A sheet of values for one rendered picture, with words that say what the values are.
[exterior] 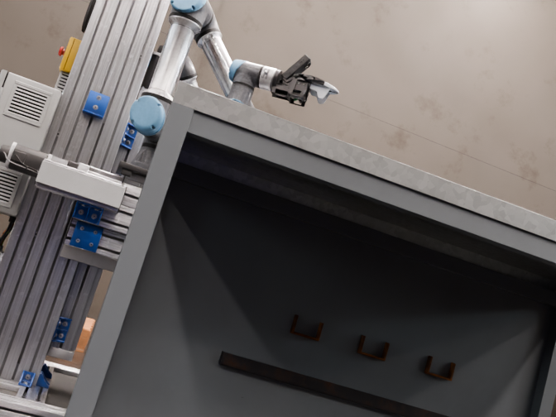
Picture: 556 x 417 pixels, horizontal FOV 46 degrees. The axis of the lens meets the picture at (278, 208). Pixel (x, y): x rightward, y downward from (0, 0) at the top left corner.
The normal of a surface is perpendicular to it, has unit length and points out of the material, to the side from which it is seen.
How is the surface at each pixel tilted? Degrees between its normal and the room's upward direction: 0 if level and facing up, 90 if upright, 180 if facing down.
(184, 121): 90
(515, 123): 90
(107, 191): 90
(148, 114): 98
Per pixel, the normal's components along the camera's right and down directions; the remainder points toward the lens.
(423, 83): 0.29, -0.06
